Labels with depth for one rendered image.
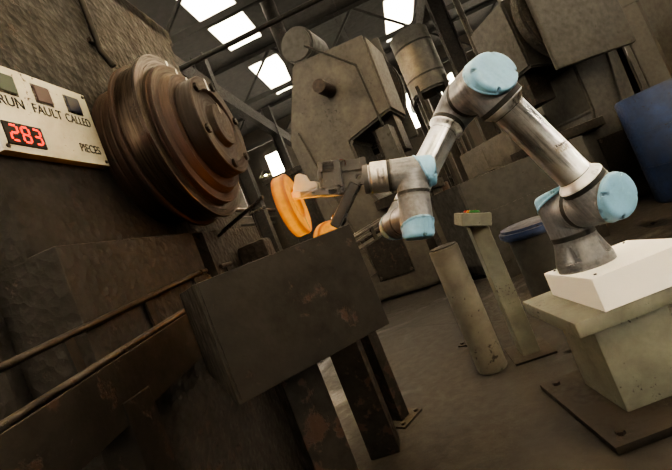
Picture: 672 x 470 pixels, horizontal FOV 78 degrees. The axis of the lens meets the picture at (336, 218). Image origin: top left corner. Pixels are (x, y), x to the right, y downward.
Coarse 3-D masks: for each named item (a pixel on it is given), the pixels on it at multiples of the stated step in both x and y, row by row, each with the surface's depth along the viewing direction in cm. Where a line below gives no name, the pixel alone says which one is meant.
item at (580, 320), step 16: (528, 304) 128; (544, 304) 123; (560, 304) 117; (576, 304) 113; (640, 304) 101; (656, 304) 101; (544, 320) 120; (560, 320) 109; (576, 320) 103; (592, 320) 101; (608, 320) 101; (624, 320) 101; (576, 336) 103
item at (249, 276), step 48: (336, 240) 53; (192, 288) 46; (240, 288) 47; (288, 288) 49; (336, 288) 51; (240, 336) 46; (288, 336) 48; (336, 336) 50; (240, 384) 45; (288, 384) 59; (336, 432) 60
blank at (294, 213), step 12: (276, 180) 98; (288, 180) 102; (276, 192) 95; (288, 192) 97; (276, 204) 94; (288, 204) 94; (300, 204) 105; (288, 216) 94; (300, 216) 98; (288, 228) 96; (300, 228) 97
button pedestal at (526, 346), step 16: (464, 224) 159; (480, 224) 158; (480, 240) 165; (480, 256) 168; (496, 256) 164; (496, 272) 164; (496, 288) 164; (512, 288) 163; (512, 304) 163; (512, 320) 163; (512, 336) 170; (528, 336) 162; (512, 352) 170; (528, 352) 162; (544, 352) 159
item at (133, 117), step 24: (144, 72) 102; (120, 96) 96; (144, 96) 97; (120, 120) 95; (144, 120) 92; (144, 144) 94; (144, 168) 96; (168, 168) 95; (168, 192) 99; (192, 192) 101; (192, 216) 108; (216, 216) 116
